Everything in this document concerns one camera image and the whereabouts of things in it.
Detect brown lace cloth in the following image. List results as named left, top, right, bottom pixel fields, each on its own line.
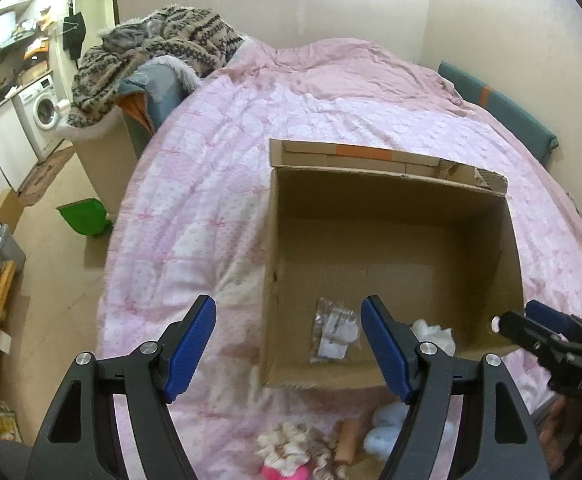
left=311, top=440, right=350, bottom=480

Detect grey storage bin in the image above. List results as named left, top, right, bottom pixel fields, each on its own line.
left=0, top=224, right=26, bottom=267

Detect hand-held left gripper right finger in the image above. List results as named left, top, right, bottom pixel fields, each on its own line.
left=360, top=295, right=552, bottom=480

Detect brown patterned knit coat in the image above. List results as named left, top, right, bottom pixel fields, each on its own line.
left=57, top=6, right=246, bottom=138

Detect green dustpan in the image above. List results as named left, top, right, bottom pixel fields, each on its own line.
left=56, top=199, right=113, bottom=238

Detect white kitchen appliance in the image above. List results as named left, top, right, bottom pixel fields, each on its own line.
left=0, top=12, right=20, bottom=44

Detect small cardboard box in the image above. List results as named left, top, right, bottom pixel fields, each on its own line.
left=0, top=187, right=24, bottom=231

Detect black hanging clothes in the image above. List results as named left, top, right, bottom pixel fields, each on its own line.
left=62, top=12, right=87, bottom=59

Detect beige storage box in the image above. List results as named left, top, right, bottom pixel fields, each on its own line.
left=74, top=115, right=141, bottom=223

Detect light blue fluffy cloth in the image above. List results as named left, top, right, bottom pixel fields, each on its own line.
left=363, top=402, right=456, bottom=461

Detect pink fluffy cloth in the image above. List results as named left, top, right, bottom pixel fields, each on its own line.
left=260, top=462, right=313, bottom=480

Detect grey striped cloth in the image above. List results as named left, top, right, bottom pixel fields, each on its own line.
left=104, top=21, right=166, bottom=52

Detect brown cardboard box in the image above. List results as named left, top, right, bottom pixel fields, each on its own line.
left=258, top=139, right=526, bottom=392

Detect brown door mat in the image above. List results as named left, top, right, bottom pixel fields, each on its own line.
left=18, top=145, right=75, bottom=206

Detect clear plastic packet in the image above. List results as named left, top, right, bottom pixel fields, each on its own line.
left=310, top=296, right=362, bottom=365

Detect white soft sock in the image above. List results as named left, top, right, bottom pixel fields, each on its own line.
left=410, top=317, right=456, bottom=356

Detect pink patterned bed quilt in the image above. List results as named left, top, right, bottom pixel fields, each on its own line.
left=96, top=37, right=582, bottom=480

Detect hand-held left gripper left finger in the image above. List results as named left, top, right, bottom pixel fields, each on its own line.
left=31, top=294, right=218, bottom=480

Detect cream lace ruffled cloth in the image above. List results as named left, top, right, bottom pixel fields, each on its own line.
left=257, top=421, right=318, bottom=466

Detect white washing machine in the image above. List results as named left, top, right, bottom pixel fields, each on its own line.
left=14, top=75, right=65, bottom=161

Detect teal padded mat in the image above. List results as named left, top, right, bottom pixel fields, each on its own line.
left=116, top=57, right=193, bottom=147
left=438, top=60, right=559, bottom=166

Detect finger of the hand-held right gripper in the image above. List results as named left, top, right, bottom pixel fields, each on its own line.
left=491, top=311, right=556, bottom=361
left=525, top=300, right=580, bottom=335

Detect person's right hand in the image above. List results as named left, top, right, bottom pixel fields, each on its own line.
left=541, top=392, right=582, bottom=471

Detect yellow green packet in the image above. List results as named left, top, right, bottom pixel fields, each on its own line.
left=0, top=402, right=23, bottom=445

